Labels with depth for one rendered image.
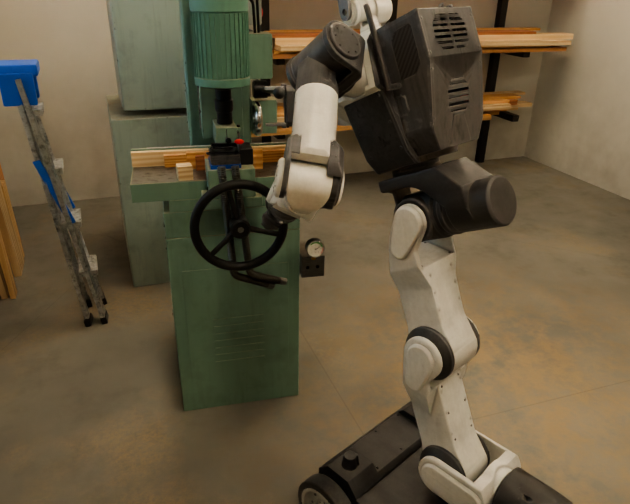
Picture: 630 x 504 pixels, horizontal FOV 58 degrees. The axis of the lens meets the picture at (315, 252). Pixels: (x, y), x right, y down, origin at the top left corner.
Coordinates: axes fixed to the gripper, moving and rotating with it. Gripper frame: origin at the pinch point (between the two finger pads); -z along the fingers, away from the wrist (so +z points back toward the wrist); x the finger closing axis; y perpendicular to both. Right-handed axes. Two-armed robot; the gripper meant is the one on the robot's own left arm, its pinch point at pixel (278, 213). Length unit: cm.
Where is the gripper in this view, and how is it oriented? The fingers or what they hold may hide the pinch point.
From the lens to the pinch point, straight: 160.3
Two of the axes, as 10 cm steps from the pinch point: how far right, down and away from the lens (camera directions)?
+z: 2.1, -0.8, -9.7
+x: 6.5, -7.3, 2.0
